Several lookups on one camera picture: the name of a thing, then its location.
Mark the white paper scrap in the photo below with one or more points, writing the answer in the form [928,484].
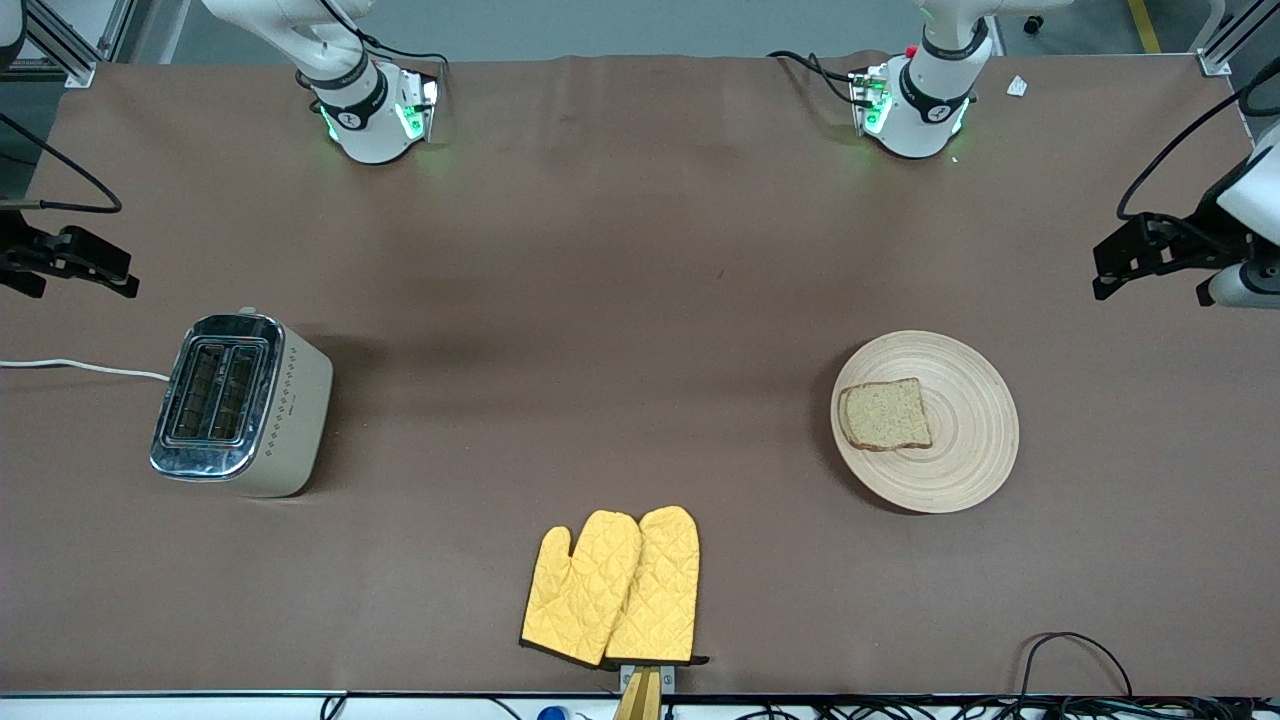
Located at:
[1017,87]

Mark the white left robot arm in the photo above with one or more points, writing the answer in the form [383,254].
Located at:
[920,110]

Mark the small metal bracket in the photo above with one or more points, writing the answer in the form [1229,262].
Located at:
[668,680]

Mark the beige chrome toaster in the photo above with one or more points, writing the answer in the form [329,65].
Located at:
[290,420]

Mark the aluminium frame post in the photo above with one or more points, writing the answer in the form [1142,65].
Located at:
[1215,55]
[60,50]

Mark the brown toast slice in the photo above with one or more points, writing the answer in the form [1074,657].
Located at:
[888,415]

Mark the round wooden plate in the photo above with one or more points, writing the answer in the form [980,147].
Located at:
[970,450]

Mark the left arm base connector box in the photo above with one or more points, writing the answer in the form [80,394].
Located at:
[868,95]

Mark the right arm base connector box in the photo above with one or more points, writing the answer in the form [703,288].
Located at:
[425,100]

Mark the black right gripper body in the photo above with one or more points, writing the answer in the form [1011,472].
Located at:
[20,250]

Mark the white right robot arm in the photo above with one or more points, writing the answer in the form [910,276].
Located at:
[370,120]

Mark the yellow quilted oven mitt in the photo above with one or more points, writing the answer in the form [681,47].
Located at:
[585,590]
[665,590]

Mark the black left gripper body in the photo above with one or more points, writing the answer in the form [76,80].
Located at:
[1197,243]

